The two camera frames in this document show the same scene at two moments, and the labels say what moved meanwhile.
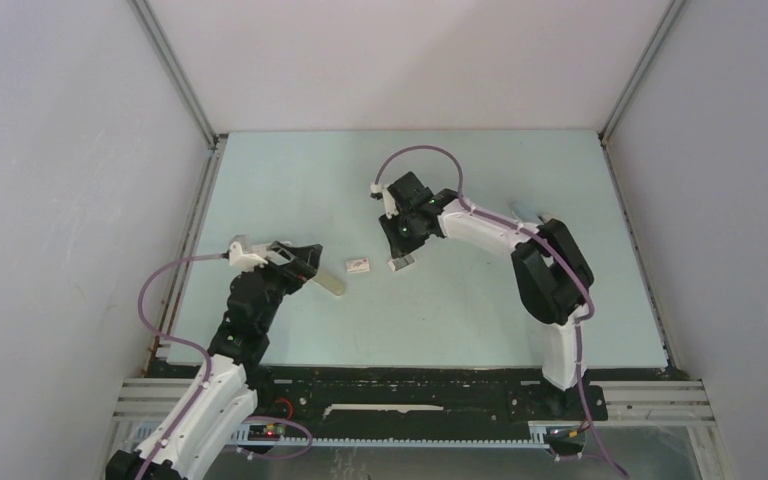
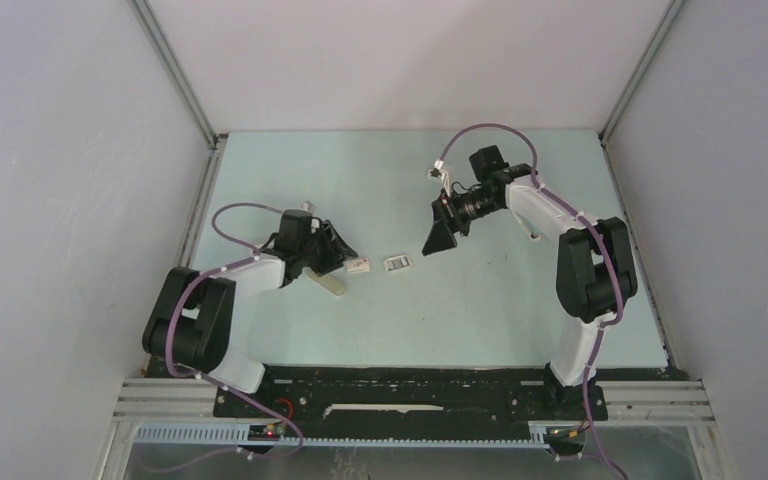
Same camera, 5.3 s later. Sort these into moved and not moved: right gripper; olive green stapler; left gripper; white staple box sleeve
Moved: right gripper; left gripper
Not moved: white staple box sleeve; olive green stapler
